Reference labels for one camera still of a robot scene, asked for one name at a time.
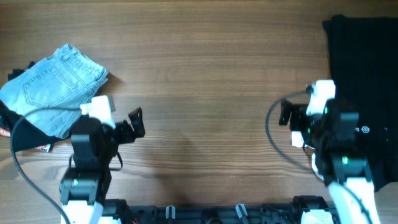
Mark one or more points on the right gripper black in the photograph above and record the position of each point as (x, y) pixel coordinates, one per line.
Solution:
(298, 111)

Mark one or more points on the light blue folded jeans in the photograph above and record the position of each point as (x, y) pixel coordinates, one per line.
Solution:
(59, 84)

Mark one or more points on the black polo shirt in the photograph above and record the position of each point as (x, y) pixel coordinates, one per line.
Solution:
(363, 66)

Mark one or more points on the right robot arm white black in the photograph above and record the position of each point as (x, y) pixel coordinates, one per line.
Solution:
(336, 159)

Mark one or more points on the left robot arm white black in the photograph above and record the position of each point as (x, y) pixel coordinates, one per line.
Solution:
(85, 184)

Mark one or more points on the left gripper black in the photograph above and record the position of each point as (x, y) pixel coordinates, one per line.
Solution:
(127, 135)

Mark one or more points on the black folded shirt under jeans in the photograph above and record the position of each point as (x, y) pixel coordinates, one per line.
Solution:
(28, 136)

